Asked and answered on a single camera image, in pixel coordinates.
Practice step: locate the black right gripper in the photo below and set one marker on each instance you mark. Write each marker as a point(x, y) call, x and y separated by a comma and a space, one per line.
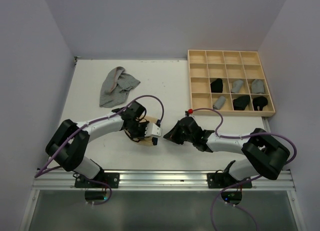
point(172, 134)

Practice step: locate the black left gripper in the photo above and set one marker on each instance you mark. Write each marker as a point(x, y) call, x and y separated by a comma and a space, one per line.
point(142, 134)

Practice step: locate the beige underwear with navy trim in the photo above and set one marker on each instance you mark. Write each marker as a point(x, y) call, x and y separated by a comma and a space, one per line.
point(148, 141)

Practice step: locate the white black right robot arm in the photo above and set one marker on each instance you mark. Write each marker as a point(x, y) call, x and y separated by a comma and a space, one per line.
point(264, 155)

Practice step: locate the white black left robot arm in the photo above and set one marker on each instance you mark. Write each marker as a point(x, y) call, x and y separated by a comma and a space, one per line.
point(71, 139)

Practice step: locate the grey striped underwear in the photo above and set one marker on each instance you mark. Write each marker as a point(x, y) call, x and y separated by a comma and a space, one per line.
point(116, 87)

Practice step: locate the grey rolled sock lower left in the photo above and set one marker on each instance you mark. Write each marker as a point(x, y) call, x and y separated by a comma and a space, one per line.
point(219, 103)

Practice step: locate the grey rolled sock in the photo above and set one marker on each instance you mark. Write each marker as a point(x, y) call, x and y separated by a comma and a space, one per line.
point(236, 86)
point(257, 86)
point(219, 103)

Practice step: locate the black rolled sock upper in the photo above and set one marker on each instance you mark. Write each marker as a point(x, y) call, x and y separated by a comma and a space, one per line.
point(217, 86)

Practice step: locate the black rolled sock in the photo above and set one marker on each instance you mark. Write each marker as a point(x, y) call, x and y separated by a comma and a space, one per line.
point(217, 86)
point(259, 103)
point(241, 103)

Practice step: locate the black rolled sock lower middle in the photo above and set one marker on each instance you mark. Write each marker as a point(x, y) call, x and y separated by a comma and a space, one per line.
point(241, 103)

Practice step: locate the wooden compartment tray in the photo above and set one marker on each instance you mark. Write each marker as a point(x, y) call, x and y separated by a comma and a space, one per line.
point(205, 66)

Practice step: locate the grey rolled sock middle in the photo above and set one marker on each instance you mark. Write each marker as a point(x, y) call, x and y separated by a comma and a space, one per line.
point(236, 86)

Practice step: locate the black rolled sock lower right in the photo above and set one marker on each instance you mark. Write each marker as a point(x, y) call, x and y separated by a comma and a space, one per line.
point(259, 103)

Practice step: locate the grey rolled sock right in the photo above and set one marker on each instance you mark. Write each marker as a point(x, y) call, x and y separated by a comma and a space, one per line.
point(257, 86)

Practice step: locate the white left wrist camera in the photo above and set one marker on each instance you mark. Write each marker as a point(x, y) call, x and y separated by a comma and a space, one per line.
point(153, 130)

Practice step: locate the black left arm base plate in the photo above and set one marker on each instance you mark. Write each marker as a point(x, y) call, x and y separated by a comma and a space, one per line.
point(112, 179)

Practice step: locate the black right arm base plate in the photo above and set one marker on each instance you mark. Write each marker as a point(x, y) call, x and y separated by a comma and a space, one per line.
point(220, 180)

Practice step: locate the aluminium frame rail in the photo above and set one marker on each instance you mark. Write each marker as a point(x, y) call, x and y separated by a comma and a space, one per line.
point(158, 180)

